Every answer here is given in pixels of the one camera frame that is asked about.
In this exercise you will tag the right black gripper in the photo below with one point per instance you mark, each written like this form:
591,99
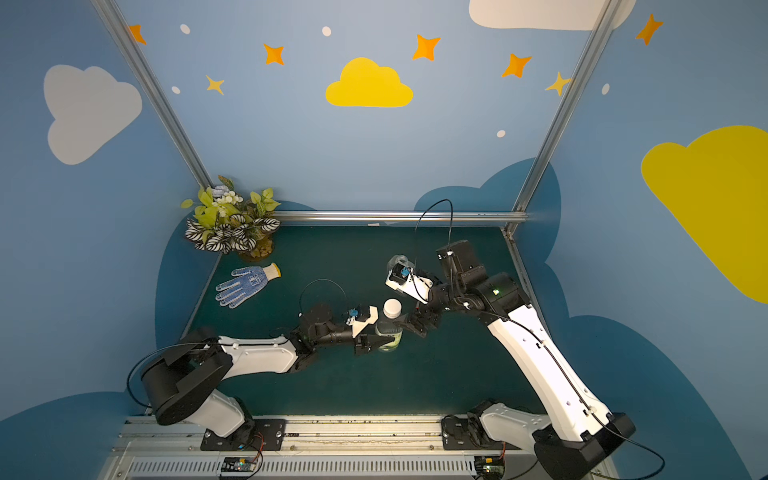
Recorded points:
427,314

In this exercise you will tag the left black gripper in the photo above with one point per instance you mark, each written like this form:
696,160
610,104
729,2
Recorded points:
365,342

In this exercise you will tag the round clear bottle green label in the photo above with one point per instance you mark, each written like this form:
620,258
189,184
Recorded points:
386,327

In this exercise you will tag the white cap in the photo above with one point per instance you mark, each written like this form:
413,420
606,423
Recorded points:
392,309

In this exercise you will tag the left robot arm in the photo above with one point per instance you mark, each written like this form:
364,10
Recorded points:
182,382

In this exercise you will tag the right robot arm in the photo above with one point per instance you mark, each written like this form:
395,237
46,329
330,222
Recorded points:
577,431

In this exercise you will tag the square clear bottle white label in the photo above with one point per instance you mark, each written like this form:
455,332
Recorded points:
399,262

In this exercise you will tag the blue dotted work glove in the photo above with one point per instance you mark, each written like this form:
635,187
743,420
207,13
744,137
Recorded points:
245,283

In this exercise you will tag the right circuit board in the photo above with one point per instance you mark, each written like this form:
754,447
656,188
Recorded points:
488,468

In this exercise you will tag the circuit board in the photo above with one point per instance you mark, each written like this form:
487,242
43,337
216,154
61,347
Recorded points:
237,465
488,468

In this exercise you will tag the left circuit board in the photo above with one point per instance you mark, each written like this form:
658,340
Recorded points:
237,465

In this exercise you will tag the artificial potted plant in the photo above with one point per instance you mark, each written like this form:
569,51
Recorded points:
223,221

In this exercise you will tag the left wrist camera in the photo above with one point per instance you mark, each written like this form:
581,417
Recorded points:
361,317

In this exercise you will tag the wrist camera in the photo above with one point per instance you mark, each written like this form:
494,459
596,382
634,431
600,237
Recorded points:
401,278
361,317

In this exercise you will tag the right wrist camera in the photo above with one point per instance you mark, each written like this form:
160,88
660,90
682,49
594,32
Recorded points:
401,278

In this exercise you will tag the aluminium back rail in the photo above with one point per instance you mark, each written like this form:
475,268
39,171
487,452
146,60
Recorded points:
366,217

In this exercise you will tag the aluminium rail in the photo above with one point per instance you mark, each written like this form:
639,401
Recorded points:
314,447
366,217

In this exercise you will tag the aluminium front rail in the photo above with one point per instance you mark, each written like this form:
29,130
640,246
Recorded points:
314,447

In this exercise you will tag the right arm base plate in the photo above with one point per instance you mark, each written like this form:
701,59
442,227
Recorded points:
462,433

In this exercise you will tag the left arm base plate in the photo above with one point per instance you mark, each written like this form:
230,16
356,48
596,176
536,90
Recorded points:
254,435

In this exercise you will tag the right aluminium corner post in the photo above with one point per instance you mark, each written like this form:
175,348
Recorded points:
582,73

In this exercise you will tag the aluminium corner post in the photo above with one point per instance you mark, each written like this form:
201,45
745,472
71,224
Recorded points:
119,30
582,73

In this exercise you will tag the left aluminium corner post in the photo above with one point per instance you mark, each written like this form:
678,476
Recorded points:
119,30

